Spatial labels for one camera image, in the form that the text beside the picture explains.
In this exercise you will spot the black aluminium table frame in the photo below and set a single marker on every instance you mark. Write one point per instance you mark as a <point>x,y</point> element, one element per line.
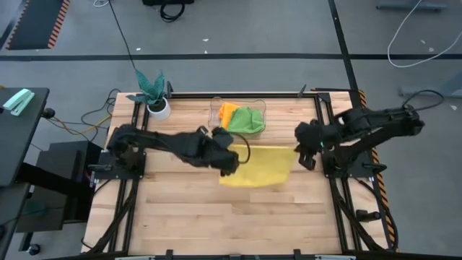
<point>281,95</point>

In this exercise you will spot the black camera post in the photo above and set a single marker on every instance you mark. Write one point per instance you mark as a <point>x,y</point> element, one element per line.
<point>302,91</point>
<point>169,90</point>

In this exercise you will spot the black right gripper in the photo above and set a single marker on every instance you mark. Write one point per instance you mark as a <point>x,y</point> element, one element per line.
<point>310,135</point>

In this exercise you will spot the yellow microfiber towel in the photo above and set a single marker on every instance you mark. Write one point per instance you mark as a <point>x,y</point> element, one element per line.
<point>267,166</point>

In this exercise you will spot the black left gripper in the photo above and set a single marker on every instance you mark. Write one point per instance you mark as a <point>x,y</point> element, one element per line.
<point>222,150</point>

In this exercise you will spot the grey desk foot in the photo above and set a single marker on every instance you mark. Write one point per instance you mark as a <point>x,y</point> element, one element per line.
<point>451,86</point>
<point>408,5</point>

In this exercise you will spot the black cabinet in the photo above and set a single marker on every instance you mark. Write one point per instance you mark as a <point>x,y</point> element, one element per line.
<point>61,173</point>

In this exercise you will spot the black clamp knob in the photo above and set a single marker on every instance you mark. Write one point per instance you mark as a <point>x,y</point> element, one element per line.
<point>366,215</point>

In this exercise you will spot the dark green microfiber towel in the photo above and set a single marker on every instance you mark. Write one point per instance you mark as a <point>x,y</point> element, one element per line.
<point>247,121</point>

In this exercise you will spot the black caster wheel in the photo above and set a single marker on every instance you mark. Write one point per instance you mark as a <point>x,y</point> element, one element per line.
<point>34,249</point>

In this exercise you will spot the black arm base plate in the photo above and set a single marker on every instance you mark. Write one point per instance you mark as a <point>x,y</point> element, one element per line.
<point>361,169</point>
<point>108,174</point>

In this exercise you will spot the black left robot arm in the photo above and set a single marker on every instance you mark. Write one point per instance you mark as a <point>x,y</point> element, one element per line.
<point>173,142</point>

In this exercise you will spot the orange microfiber towel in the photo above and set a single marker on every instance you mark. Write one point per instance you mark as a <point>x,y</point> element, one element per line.
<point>227,113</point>

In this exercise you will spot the mint green stapler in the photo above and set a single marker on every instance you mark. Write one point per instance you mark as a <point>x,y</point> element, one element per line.
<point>18,102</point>

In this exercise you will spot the artificial plant in white pot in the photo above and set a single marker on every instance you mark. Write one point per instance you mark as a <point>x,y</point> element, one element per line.
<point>159,110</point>

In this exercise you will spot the black orange-striped floor mat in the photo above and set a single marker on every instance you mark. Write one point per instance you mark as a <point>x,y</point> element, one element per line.
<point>36,25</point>

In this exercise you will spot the black desk knob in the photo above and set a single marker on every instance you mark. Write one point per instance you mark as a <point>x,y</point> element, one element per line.
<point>48,113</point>

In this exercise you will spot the orange black hazard tape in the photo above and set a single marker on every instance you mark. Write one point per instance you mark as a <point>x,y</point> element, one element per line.
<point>375,155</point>

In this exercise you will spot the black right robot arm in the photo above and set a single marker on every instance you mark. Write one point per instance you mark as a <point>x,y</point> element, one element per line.
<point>371,126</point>

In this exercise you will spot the black side desk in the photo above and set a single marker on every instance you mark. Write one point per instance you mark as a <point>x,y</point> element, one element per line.
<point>18,144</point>

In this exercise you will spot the clear plastic bin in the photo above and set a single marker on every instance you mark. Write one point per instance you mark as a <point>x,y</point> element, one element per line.
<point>214,115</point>

